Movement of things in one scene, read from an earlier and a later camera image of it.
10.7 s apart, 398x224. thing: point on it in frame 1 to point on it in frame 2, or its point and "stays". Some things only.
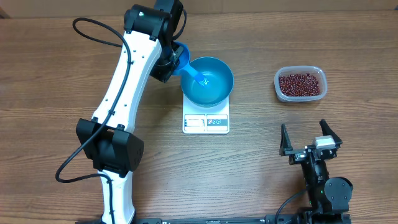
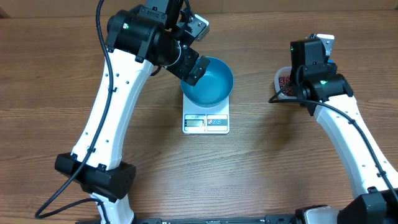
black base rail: (270, 219) stays
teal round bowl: (220, 86) stays
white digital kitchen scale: (201, 120) stays
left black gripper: (164, 74) to (183, 71)
